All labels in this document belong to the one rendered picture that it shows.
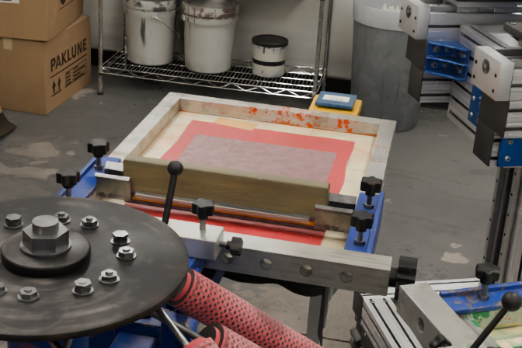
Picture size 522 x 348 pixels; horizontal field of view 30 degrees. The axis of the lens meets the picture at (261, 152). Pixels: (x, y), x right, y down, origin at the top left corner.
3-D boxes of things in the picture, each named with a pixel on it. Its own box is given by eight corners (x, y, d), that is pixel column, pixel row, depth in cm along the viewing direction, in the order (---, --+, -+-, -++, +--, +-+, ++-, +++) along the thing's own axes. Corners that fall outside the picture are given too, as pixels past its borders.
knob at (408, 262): (380, 283, 167) (384, 245, 165) (413, 289, 166) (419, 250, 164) (376, 305, 161) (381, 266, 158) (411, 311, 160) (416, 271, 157)
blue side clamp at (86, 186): (99, 181, 209) (99, 151, 206) (121, 184, 208) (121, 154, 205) (41, 243, 181) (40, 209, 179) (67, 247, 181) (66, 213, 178)
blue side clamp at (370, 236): (356, 218, 199) (360, 187, 197) (381, 222, 199) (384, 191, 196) (337, 290, 172) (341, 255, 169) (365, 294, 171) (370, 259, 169)
